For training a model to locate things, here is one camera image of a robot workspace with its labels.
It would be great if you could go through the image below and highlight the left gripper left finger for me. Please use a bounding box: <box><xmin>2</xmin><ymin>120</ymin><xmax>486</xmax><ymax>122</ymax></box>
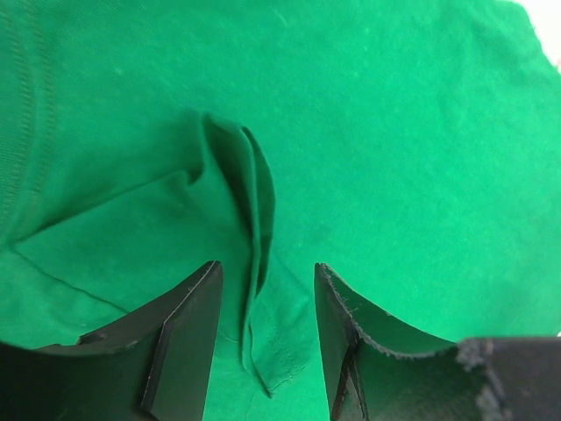
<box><xmin>1</xmin><ymin>261</ymin><xmax>224</xmax><ymax>421</ymax></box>

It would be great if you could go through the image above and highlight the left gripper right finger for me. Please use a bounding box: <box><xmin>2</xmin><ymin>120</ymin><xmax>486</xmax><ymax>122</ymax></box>
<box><xmin>314</xmin><ymin>263</ymin><xmax>560</xmax><ymax>421</ymax></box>

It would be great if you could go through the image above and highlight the green t-shirt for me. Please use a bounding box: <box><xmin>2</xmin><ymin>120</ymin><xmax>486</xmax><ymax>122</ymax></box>
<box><xmin>1</xmin><ymin>1</ymin><xmax>560</xmax><ymax>420</ymax></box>

